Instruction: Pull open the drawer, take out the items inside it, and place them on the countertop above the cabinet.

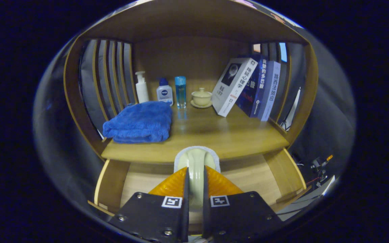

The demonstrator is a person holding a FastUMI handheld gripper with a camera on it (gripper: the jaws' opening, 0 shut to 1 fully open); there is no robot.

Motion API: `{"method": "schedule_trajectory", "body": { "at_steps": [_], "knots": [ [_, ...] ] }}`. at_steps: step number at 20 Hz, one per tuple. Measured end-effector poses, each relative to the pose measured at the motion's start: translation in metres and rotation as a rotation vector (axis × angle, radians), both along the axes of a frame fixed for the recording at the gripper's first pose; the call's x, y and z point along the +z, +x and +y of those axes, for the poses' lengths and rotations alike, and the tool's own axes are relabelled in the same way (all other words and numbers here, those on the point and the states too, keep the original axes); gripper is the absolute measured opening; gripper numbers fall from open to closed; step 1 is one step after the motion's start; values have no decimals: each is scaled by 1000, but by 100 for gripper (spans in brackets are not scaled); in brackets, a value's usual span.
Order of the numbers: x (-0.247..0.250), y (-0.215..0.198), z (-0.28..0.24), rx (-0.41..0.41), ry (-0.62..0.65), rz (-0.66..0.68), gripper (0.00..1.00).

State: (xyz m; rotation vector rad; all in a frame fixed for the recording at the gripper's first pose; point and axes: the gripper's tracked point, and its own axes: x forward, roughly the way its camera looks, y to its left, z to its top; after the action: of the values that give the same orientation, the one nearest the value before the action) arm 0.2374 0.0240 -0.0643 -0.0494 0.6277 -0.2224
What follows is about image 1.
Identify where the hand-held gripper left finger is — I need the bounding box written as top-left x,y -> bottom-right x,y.
108,166 -> 190,243

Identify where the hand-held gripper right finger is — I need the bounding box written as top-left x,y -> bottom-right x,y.
202,165 -> 284,242

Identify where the wooden drawer with black knob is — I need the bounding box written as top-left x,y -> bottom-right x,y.
87,148 -> 311,216

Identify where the pale green handled sponge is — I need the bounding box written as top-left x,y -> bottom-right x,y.
174,146 -> 221,208

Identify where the wooden countertop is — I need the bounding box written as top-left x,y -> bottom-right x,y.
101,79 -> 290,165

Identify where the wooden cabinet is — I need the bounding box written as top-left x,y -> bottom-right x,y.
63,0 -> 319,233

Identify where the black device with orange clip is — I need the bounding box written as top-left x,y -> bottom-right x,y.
311,155 -> 334,183

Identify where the blue folded towel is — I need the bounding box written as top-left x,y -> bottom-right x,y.
102,101 -> 173,144

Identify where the dark blue book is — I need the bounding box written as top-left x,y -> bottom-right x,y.
236,56 -> 268,118

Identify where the beige lidded teacup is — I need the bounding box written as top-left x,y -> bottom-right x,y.
190,88 -> 213,109

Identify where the white bottle with blue cap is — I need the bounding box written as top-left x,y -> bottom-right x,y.
156,78 -> 174,106

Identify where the light blue book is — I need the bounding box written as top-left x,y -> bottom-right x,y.
257,61 -> 281,122

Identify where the white book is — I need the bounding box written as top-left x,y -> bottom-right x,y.
212,58 -> 259,117

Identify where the white pump bottle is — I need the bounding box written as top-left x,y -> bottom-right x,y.
135,71 -> 150,104

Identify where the clear blue bottle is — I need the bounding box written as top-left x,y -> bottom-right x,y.
175,76 -> 187,109

